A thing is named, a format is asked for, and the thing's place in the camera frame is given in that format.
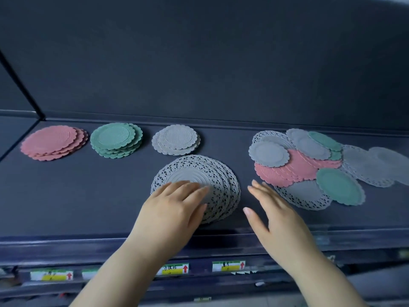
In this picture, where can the person's right hand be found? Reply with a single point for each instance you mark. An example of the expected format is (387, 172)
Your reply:
(287, 236)

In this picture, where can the person's left hand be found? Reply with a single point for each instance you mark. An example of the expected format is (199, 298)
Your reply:
(169, 220)

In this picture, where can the mixed pile of coasters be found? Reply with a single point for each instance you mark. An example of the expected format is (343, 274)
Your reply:
(300, 169)

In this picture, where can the green coaster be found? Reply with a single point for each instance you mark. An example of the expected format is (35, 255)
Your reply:
(340, 187)

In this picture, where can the stack of green coasters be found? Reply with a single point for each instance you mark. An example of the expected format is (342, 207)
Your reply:
(112, 137)

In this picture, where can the stack of pink coasters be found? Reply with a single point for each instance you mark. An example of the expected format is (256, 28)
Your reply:
(48, 140)

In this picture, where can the person's left forearm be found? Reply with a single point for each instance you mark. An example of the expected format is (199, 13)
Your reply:
(121, 278)

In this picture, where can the green yellow shelf label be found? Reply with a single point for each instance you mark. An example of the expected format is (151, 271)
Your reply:
(51, 275)
(89, 274)
(228, 266)
(174, 269)
(404, 254)

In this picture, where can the black slotted shelf upright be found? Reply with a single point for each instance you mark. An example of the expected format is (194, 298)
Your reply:
(22, 86)

